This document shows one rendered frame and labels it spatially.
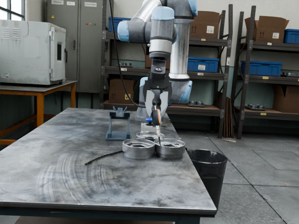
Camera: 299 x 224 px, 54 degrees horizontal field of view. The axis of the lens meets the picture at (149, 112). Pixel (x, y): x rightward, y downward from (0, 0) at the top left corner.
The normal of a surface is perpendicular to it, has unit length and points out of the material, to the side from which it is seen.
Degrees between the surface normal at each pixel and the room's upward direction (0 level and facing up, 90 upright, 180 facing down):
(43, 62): 90
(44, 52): 90
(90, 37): 90
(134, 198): 0
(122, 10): 90
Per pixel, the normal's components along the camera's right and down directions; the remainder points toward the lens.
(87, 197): 0.06, -0.98
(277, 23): 0.14, 0.24
